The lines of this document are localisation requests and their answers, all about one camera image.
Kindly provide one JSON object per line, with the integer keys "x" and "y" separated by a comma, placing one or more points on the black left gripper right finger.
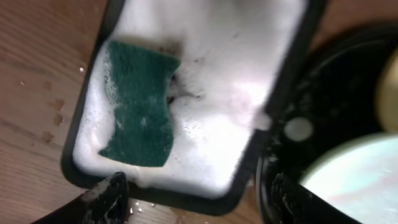
{"x": 295, "y": 204}

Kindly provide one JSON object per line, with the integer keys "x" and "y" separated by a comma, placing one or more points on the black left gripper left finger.
{"x": 105, "y": 203}

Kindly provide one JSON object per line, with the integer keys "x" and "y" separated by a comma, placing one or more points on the green yellow sponge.
{"x": 143, "y": 132}

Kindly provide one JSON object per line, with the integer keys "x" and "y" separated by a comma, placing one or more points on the round black tray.
{"x": 331, "y": 102}

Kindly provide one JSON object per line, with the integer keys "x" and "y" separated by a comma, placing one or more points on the black rectangular soap tray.
{"x": 238, "y": 62}

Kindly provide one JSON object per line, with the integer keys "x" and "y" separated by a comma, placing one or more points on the yellow plate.
{"x": 386, "y": 95}

